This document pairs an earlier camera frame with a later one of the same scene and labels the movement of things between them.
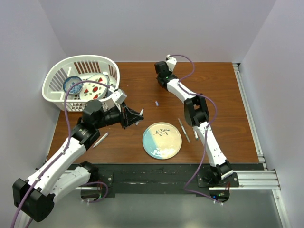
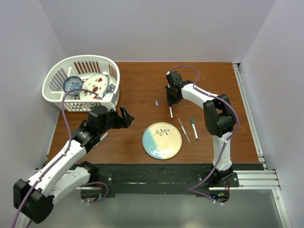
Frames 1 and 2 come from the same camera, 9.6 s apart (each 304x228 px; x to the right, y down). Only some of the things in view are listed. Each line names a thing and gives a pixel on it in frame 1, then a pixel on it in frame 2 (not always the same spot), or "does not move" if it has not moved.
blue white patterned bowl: (70, 81) does not move
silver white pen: (101, 139) does not move
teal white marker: (195, 135) does not move
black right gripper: (169, 71) -> (170, 100)
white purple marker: (140, 113) -> (171, 112)
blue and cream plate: (162, 140) does not move
